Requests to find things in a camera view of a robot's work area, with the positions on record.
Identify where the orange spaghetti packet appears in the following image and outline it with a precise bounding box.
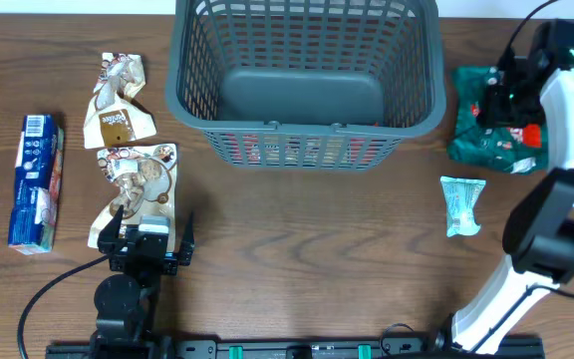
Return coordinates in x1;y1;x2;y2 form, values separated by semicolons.
205;126;401;171

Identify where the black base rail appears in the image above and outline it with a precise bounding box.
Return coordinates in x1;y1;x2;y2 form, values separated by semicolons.
45;336;547;359

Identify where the beige cookie pouch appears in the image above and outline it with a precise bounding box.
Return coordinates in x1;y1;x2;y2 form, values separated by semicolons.
88;143;180;252

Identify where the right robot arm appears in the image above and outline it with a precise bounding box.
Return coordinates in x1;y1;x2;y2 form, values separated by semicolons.
430;19;574;357

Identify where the blue carton box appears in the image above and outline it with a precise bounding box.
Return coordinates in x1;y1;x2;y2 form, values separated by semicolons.
8;115;64;255

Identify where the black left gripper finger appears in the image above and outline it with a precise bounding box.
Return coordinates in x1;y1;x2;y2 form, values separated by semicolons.
97;205;124;251
178;212;195;265

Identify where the small light teal sachet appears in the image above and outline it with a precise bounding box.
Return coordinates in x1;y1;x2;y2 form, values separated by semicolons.
440;176;486;237

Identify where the crumpled beige Pantree pouch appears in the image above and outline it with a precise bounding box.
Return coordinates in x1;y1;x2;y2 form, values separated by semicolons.
83;52;156;150

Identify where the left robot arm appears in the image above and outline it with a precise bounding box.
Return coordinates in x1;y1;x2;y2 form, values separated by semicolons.
91;207;194;358

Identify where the grey plastic basket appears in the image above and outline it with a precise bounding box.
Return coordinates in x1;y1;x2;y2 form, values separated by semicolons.
164;0;447;173

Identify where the green Nescafe coffee bag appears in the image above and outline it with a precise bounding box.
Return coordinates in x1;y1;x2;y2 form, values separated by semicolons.
447;66;548;175

